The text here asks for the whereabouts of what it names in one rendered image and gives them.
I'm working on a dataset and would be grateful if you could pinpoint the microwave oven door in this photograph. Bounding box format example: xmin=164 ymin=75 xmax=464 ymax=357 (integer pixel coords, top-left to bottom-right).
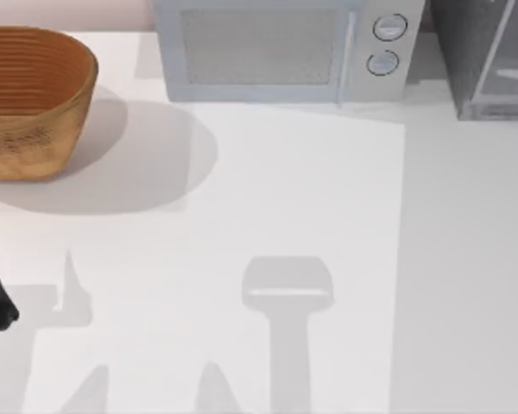
xmin=150 ymin=0 xmax=356 ymax=104

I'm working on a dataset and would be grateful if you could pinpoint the pale microwave oven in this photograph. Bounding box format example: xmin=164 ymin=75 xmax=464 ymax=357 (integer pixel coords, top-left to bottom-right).
xmin=149 ymin=0 xmax=427 ymax=106

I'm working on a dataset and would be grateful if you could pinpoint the microwave door handle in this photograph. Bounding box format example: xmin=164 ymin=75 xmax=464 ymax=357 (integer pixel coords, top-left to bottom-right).
xmin=337 ymin=9 xmax=357 ymax=109

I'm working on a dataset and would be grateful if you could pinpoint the wooden woven basket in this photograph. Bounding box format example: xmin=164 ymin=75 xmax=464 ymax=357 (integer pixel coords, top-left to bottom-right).
xmin=0 ymin=26 xmax=99 ymax=183

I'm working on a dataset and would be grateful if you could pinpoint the round microwave knob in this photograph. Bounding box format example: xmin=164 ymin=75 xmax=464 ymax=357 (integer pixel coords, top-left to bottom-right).
xmin=365 ymin=48 xmax=401 ymax=78
xmin=372 ymin=12 xmax=409 ymax=42

